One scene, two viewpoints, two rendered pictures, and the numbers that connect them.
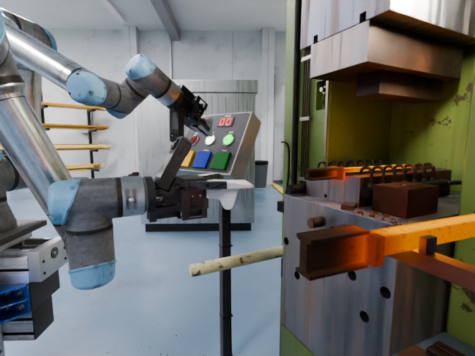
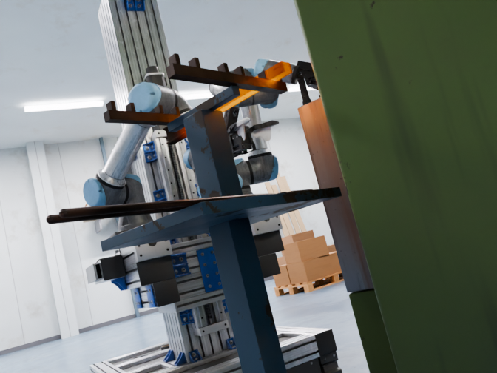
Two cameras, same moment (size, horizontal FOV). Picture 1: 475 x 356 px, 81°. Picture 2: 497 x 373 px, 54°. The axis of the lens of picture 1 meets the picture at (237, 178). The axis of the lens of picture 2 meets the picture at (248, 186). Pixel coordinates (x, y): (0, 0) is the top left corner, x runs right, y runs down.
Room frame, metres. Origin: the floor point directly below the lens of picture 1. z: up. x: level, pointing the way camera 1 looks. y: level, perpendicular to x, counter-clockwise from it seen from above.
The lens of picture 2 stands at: (-0.08, -1.27, 0.60)
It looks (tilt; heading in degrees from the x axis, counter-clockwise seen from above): 8 degrees up; 65
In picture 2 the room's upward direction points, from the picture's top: 14 degrees counter-clockwise
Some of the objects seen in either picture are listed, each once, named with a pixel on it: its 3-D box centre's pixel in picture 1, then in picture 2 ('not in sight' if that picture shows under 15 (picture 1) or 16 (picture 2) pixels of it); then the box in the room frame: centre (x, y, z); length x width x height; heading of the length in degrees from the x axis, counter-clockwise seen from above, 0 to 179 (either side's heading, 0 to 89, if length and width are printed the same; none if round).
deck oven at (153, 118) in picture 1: (201, 156); not in sight; (3.74, 0.49, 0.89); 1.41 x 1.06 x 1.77; 92
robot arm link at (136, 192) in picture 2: not in sight; (127, 192); (0.30, 0.73, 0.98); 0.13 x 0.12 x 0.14; 36
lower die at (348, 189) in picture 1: (379, 181); not in sight; (0.87, -0.45, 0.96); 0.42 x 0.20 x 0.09; 117
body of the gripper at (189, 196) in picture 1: (176, 196); (234, 142); (0.55, 0.12, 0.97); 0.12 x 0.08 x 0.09; 117
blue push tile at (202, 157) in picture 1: (202, 159); not in sight; (1.14, 0.14, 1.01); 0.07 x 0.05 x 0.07; 52
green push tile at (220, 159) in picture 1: (220, 161); not in sight; (1.08, 0.06, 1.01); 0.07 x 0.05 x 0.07; 52
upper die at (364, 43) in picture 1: (386, 62); not in sight; (0.87, -0.45, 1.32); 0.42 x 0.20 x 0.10; 117
